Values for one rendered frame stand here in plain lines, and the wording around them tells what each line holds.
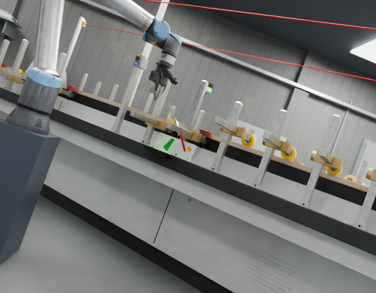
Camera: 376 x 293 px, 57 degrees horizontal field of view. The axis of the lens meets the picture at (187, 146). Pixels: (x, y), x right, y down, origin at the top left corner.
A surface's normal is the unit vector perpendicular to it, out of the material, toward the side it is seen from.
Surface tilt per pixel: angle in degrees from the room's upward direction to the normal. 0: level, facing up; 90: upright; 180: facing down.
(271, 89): 90
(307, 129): 90
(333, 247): 90
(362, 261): 90
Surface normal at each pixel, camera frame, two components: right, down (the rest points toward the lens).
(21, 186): 0.08, 0.03
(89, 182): -0.46, -0.17
